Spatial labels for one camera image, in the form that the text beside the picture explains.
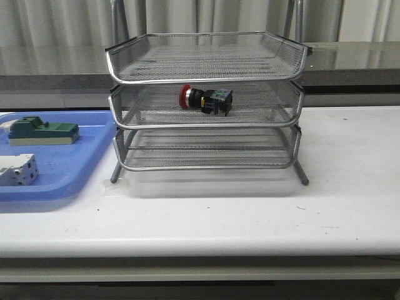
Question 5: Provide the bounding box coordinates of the red emergency stop button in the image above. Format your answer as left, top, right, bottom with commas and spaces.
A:
179, 84, 233, 116

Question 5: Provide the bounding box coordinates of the silver mesh tray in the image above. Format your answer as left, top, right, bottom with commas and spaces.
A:
113, 126, 301, 171
106, 31, 312, 84
109, 81, 304, 129

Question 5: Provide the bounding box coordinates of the clear tape on table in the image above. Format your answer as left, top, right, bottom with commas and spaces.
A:
103, 177, 131, 196

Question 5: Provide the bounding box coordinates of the blue plastic tray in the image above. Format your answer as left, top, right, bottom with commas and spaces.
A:
1, 111, 116, 202

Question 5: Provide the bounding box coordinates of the green terminal block component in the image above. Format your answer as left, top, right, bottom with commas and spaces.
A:
1, 116, 79, 146

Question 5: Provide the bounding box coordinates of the grey metal rack frame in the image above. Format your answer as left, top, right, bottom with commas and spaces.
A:
109, 0, 311, 186

